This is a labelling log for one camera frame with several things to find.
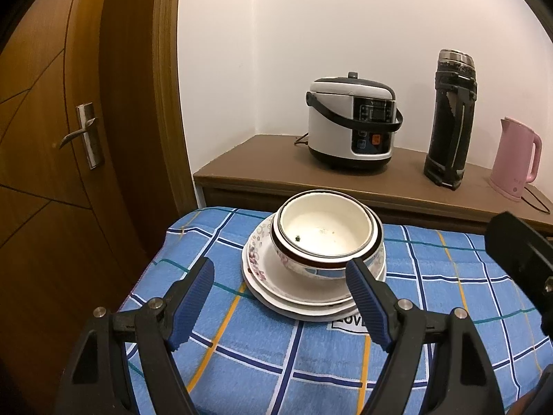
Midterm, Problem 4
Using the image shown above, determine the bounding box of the white rose-print scalloped plate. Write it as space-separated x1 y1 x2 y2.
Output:
242 251 361 314

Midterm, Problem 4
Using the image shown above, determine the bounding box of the tall black thermos flask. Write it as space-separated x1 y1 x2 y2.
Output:
423 49 479 191

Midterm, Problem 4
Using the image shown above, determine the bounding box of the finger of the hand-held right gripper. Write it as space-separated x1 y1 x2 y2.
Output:
485 211 553 335

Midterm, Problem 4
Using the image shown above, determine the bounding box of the black kettle power cable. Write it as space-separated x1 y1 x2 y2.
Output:
521 188 553 215

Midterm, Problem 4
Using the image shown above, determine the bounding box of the white and black rice cooker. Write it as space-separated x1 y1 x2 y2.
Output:
306 71 404 170

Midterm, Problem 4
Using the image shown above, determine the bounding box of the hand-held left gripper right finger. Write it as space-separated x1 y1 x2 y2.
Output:
346 258 506 415

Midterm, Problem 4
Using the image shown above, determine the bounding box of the brown wooden sideboard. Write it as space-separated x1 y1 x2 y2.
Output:
193 134 553 236

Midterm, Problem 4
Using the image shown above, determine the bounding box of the brown wooden door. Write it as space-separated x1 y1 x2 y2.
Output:
0 0 174 355

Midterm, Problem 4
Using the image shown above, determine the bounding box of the pink plastic bowl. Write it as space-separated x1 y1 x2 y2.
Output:
271 205 384 267

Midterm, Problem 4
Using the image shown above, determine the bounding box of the enamel bowl with white inside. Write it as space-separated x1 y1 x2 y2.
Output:
275 190 376 260

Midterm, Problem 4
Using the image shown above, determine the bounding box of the wooden door frame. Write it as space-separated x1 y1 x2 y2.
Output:
99 0 199 286

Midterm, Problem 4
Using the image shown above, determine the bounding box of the blue checked tablecloth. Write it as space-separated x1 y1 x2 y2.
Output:
119 206 553 415

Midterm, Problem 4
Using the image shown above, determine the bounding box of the white plate with floral rim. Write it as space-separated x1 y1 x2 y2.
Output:
243 214 387 305

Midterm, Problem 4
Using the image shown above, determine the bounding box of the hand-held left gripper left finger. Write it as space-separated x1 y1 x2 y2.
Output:
54 257 215 415

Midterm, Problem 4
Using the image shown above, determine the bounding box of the pink electric kettle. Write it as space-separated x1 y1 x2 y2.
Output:
489 117 543 202

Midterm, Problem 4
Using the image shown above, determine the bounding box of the metal door handle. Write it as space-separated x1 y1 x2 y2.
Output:
59 103 105 169

